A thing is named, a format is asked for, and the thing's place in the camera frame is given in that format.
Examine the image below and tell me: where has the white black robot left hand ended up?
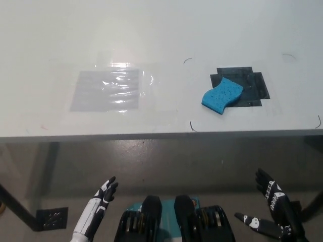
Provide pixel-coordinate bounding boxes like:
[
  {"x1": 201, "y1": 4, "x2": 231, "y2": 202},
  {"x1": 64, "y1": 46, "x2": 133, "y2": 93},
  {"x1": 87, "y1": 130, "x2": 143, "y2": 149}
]
[{"x1": 75, "y1": 175, "x2": 119, "y2": 236}]

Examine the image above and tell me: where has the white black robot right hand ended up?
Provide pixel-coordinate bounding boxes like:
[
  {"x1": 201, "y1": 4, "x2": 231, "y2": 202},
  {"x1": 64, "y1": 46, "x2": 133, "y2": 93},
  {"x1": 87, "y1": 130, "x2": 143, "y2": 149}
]
[{"x1": 234, "y1": 168, "x2": 310, "y2": 242}]

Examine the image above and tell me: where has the blue wavy sponge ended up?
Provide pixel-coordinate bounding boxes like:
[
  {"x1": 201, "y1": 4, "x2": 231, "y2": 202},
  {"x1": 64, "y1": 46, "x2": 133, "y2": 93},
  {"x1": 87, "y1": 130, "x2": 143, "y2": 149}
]
[{"x1": 201, "y1": 77, "x2": 244, "y2": 116}]

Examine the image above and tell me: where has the black metal table leg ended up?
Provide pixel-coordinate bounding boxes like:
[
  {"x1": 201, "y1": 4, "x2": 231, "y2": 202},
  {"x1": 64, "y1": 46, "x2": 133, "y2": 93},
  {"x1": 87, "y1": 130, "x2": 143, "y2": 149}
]
[
  {"x1": 0, "y1": 183, "x2": 41, "y2": 231},
  {"x1": 301, "y1": 193, "x2": 323, "y2": 223}
]

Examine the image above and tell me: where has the grey rectangular tape patch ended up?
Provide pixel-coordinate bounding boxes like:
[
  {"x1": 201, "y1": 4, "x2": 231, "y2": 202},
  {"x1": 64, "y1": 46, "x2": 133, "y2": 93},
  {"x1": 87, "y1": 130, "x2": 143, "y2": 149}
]
[{"x1": 70, "y1": 68, "x2": 140, "y2": 112}]

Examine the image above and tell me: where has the black tape square marker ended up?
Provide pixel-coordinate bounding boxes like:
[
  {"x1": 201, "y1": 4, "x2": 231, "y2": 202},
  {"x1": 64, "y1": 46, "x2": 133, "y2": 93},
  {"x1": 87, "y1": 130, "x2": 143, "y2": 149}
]
[{"x1": 209, "y1": 66, "x2": 271, "y2": 108}]

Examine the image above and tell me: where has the clear plastic film sheet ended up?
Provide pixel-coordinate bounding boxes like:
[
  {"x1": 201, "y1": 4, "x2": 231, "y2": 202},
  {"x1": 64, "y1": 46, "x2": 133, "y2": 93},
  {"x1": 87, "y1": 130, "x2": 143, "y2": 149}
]
[{"x1": 95, "y1": 51, "x2": 179, "y2": 114}]

